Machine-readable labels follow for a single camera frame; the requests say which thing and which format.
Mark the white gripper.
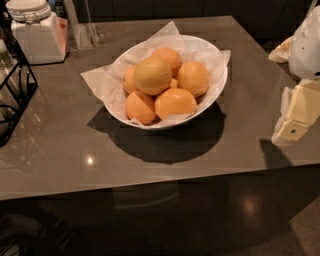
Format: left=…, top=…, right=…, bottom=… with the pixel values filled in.
left=268, top=6, right=320, bottom=146

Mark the large yellowish orange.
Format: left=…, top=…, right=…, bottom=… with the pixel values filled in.
left=134, top=56, right=172, bottom=96

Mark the white ceramic bowl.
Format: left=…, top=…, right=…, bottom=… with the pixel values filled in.
left=103, top=34, right=229, bottom=131

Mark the small orange in middle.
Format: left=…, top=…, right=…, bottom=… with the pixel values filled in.
left=170, top=78, right=178, bottom=88

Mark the orange at back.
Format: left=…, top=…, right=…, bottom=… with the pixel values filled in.
left=152, top=47, right=182, bottom=77

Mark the orange at front right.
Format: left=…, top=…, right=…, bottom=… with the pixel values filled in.
left=155, top=88, right=197, bottom=120

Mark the orange at front left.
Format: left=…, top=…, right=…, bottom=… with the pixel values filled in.
left=125, top=91, right=156, bottom=124

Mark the white lidded canister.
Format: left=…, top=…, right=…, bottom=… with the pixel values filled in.
left=6, top=0, right=68, bottom=65

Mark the black wire rack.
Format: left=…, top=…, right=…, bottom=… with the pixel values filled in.
left=0, top=7, right=38, bottom=147

